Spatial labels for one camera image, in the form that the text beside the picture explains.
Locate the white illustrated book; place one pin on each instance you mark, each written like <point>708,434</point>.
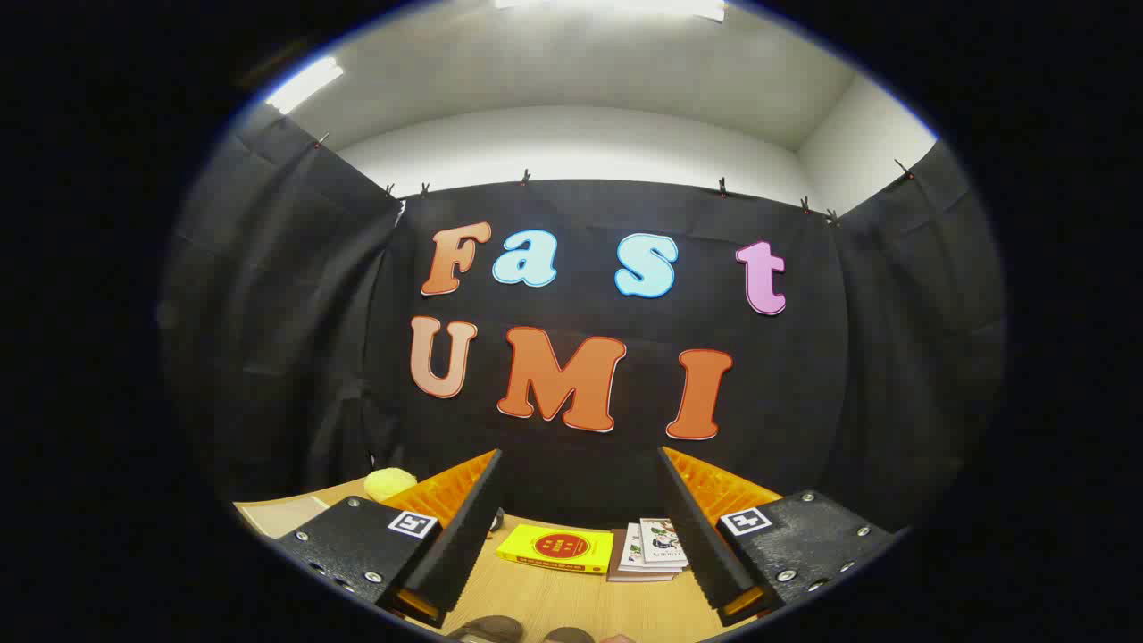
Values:
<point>661,540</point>

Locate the brown fuzzy shoe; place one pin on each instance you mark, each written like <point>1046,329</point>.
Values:
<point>482,630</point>
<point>570,636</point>

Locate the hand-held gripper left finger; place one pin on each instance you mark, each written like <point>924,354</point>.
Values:
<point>464,545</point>

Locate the long ceiling light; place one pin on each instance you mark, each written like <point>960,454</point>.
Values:
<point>304,85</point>

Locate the wide ceiling light panel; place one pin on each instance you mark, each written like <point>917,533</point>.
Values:
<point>616,7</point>

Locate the beige woven storage box lid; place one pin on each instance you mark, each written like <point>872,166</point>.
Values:
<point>281,516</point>

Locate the brown book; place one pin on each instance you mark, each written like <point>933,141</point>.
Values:
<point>616,572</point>

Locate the yellow book with red circle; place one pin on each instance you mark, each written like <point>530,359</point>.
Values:
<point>554,546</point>

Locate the yellow round plush cushion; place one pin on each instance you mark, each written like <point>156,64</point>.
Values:
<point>386,482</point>

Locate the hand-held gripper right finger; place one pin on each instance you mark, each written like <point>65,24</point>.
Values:
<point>701,545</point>

